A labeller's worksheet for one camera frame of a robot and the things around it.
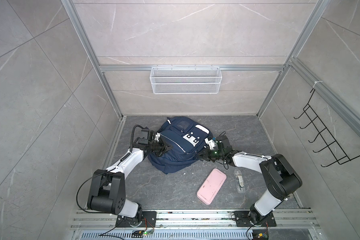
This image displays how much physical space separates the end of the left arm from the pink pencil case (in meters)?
0.30

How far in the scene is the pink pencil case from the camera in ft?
2.61

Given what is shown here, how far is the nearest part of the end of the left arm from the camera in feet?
2.17
